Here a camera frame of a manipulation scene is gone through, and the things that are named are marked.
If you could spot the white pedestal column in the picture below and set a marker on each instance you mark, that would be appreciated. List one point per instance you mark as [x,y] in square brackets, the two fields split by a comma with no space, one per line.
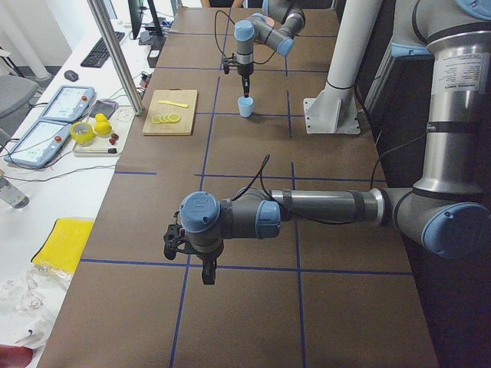
[334,110]

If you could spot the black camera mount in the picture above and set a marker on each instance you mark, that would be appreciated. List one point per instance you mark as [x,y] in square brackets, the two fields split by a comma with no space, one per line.
[175,241]
[228,63]

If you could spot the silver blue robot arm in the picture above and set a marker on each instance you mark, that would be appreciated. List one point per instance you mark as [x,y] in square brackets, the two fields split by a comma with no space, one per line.
[275,27]
[440,211]

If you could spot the upper teach pendant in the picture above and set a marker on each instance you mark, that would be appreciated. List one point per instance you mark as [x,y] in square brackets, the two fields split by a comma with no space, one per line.
[69,103]

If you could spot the clear plastic bag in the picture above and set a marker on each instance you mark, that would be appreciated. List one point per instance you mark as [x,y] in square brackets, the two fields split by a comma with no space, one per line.
[30,304]

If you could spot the yellow tape roll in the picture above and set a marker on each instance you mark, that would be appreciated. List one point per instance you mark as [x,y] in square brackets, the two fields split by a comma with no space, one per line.
[82,132]

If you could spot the black keyboard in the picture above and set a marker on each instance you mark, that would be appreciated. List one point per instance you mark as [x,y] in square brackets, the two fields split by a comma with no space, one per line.
[97,56]

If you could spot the lower teach pendant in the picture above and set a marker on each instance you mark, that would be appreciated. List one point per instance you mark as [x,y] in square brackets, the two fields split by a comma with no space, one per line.
[39,145]

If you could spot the dark phone on table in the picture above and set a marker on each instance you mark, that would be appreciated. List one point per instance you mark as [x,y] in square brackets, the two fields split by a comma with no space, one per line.
[106,107]

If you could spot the yellow plastic knife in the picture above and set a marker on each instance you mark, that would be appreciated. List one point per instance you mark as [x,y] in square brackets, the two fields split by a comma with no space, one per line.
[172,103]

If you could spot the whole lemon one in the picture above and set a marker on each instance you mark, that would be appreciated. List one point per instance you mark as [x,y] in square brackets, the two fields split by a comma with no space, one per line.
[100,117]

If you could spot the yellow cloth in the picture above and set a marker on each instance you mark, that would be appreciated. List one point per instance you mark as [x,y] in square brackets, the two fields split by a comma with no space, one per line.
[64,245]

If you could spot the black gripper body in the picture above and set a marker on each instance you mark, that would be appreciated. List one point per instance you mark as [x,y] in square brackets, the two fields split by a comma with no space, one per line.
[207,258]
[244,70]

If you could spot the black computer mouse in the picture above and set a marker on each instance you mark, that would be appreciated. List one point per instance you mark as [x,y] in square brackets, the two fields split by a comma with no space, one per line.
[71,75]

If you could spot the aluminium frame post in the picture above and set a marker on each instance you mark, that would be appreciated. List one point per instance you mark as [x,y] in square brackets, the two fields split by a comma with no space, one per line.
[103,22]

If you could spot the grey water bottle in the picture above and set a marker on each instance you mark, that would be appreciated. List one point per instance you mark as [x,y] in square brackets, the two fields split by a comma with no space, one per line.
[12,195]

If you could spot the white tray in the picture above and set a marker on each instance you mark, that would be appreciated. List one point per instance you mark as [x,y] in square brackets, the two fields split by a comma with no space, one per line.
[121,121]

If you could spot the whole lemon two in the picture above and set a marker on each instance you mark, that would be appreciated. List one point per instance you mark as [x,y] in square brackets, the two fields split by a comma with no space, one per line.
[103,128]

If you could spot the light blue cup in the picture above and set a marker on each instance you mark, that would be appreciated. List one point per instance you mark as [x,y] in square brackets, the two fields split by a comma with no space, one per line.
[245,106]

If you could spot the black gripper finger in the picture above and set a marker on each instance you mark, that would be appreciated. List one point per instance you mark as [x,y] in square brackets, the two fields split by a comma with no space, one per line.
[209,271]
[246,85]

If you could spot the wooden cutting board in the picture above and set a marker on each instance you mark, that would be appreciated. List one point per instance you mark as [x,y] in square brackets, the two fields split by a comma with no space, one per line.
[184,127]

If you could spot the teach pendant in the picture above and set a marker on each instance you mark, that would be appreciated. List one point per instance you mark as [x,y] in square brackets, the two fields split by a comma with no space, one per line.
[39,145]
[69,103]

